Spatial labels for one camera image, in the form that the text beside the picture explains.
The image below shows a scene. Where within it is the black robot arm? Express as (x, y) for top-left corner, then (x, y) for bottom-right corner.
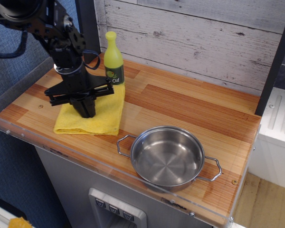
(0, 0), (114, 118)

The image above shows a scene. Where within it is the white ribbed side unit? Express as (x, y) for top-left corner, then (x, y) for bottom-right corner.
(248, 88), (285, 188)

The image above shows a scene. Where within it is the clear acrylic table guard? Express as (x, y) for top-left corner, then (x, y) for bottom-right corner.
(0, 60), (260, 228)

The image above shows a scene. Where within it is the grey toy fridge cabinet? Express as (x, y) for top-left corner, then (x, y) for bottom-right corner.
(36, 148), (211, 228)

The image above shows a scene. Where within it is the dark grey right post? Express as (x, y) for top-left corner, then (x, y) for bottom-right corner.
(255, 28), (285, 116)

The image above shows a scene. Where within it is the stainless steel pot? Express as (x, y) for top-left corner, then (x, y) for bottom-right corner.
(116, 126), (222, 191)

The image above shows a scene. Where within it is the yellow olive oil bottle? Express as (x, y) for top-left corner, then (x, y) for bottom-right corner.
(104, 31), (124, 85)

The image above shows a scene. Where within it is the silver dispenser button panel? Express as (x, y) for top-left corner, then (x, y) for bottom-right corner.
(88, 188), (148, 228)

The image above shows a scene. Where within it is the yellow object bottom left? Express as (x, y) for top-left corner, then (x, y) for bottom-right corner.
(8, 217), (33, 228)

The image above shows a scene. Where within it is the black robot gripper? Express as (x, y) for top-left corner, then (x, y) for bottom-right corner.
(45, 65), (114, 118)

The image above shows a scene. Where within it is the yellow towel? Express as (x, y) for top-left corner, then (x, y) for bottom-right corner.
(53, 84), (125, 135)

